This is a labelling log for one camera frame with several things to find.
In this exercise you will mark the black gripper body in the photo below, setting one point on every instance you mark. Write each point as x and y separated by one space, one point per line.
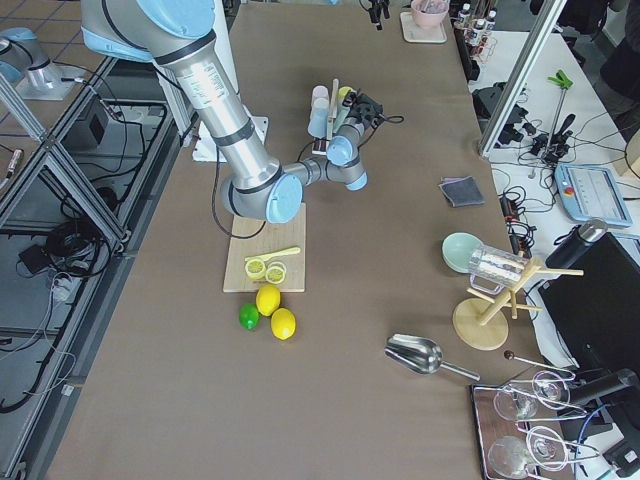
375 13
361 118

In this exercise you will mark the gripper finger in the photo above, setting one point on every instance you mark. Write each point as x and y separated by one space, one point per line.
376 21

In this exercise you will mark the pink plastic cup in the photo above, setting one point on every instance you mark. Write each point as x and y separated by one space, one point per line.
319 92

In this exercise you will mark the green plastic cup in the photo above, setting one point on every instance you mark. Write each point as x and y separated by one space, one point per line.
342 112

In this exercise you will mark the yellow plastic cup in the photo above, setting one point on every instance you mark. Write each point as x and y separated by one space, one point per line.
344 91

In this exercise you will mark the light blue plastic cup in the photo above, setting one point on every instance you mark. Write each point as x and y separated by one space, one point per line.
317 126

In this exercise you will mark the cream plastic tray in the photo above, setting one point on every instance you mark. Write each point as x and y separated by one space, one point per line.
413 33

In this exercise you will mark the pink bowl with ice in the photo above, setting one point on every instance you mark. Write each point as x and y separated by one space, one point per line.
429 13

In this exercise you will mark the grey folded cloth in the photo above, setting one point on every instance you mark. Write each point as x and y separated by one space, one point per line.
461 191

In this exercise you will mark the wooden cutting board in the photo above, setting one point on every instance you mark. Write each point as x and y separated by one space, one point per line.
272 237

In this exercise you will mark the yellow plastic knife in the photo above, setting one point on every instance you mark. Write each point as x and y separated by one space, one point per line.
279 253

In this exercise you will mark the green ceramic bowl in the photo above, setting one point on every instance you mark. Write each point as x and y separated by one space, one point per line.
457 249

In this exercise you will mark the lemon slice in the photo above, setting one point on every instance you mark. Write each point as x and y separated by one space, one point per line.
275 272
255 268

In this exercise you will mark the yellow lemon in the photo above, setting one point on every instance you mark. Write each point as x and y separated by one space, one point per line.
268 299
283 324

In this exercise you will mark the glass pitcher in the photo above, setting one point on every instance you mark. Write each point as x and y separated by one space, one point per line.
493 269

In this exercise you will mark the green lime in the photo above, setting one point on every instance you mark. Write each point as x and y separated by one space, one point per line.
249 316

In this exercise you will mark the blue teach pendant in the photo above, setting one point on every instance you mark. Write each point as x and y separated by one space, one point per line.
588 192

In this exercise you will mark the wooden mug tree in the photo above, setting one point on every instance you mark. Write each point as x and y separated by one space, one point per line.
480 321

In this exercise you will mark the metal scoop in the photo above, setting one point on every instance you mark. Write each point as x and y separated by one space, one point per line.
422 355

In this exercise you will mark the black water bottle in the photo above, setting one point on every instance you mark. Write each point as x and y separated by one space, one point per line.
575 244

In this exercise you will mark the black computer monitor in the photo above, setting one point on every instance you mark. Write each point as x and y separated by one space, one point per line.
597 314

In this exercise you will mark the wine glass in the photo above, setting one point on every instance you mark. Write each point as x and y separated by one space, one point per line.
510 458
546 448
514 405
551 390

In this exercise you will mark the dark tray with glasses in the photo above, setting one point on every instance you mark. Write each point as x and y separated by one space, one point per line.
490 427

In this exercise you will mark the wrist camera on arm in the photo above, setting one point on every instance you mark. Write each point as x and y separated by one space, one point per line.
362 102

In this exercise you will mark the white wire cup holder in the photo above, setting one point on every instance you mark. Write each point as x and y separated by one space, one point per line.
319 145

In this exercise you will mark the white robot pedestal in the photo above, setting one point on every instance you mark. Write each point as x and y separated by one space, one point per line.
211 85

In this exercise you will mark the aluminium frame post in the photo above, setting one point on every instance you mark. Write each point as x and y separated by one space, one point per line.
526 60

